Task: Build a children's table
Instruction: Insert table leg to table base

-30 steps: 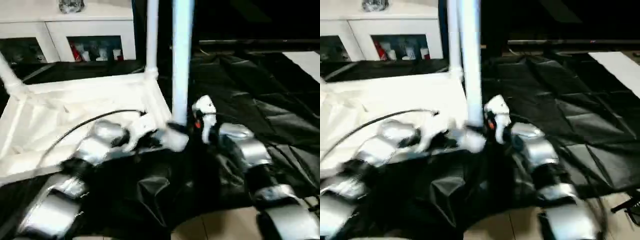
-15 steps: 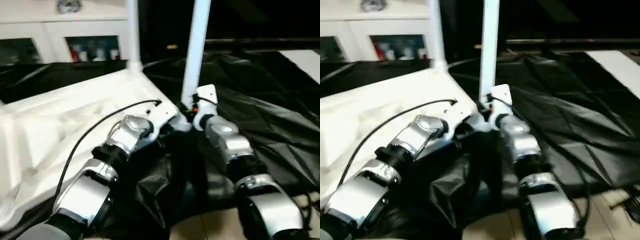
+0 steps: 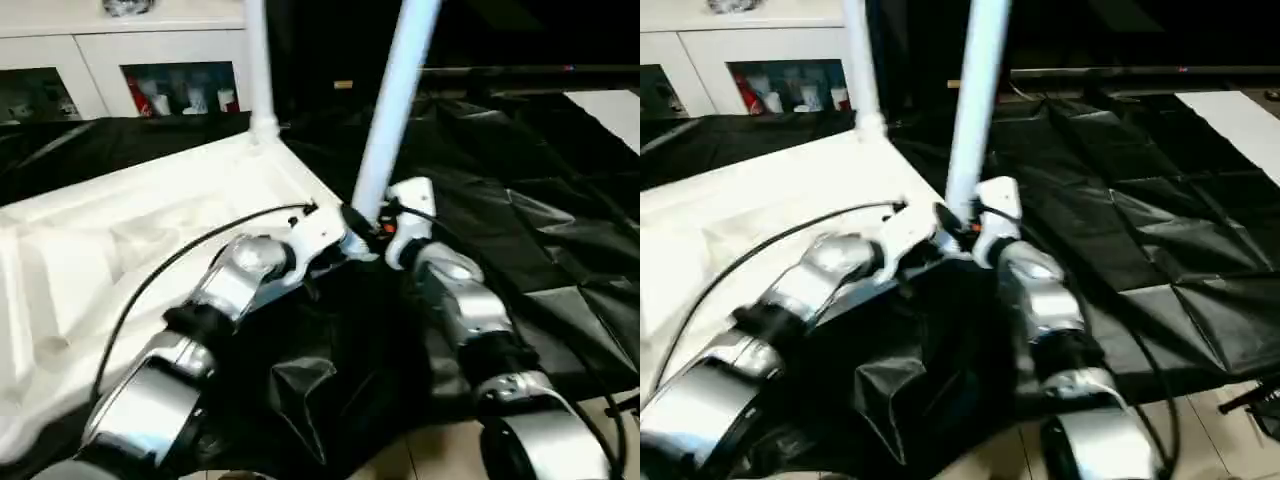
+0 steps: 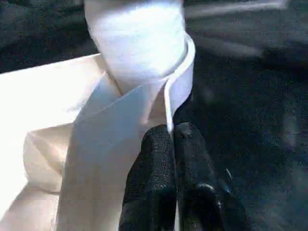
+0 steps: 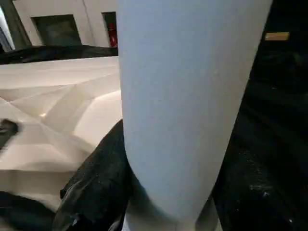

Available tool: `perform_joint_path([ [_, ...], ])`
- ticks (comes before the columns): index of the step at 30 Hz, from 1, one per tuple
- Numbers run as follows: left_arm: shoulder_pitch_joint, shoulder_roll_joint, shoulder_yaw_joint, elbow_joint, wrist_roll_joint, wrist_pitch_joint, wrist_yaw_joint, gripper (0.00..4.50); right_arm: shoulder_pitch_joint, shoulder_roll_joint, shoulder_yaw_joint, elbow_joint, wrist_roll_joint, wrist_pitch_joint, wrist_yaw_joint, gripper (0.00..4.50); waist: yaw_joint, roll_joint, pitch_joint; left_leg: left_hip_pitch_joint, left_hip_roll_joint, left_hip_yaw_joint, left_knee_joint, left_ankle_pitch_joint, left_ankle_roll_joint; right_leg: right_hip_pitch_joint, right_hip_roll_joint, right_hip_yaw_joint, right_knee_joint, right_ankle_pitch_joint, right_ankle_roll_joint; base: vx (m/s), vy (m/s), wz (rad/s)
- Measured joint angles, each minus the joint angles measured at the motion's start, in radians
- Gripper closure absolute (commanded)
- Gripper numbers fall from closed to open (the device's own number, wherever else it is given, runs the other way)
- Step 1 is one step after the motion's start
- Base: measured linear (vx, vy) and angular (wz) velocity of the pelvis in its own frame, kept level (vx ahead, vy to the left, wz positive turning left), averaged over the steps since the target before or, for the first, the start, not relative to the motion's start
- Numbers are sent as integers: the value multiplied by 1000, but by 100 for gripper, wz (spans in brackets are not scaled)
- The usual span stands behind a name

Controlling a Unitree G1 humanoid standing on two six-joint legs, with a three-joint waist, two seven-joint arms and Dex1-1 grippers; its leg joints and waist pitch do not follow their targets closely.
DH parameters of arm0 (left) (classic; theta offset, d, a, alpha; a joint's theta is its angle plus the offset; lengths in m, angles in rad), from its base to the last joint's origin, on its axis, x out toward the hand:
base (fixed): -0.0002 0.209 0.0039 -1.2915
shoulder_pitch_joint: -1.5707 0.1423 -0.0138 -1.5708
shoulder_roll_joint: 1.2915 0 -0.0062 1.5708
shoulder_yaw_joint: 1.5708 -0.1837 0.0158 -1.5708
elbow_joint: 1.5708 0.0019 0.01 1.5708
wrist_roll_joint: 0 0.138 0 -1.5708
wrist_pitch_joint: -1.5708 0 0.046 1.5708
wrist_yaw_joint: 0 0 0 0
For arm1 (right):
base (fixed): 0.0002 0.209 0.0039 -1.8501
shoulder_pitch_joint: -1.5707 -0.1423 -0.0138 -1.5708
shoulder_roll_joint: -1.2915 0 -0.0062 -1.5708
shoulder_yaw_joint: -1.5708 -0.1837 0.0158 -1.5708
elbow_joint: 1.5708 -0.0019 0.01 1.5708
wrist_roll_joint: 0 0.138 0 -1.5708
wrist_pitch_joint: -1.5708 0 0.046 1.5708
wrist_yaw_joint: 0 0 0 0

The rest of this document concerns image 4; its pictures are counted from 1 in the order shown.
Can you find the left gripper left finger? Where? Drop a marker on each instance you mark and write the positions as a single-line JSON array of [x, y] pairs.
[[151, 187]]

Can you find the white plastic table top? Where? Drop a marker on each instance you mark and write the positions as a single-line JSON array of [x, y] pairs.
[[57, 96]]

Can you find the white plastic table leg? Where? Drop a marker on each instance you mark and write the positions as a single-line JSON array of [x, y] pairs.
[[137, 38]]

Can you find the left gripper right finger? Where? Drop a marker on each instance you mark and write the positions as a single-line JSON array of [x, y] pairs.
[[202, 192]]

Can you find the black table mat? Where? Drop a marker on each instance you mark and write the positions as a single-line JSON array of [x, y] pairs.
[[250, 120]]

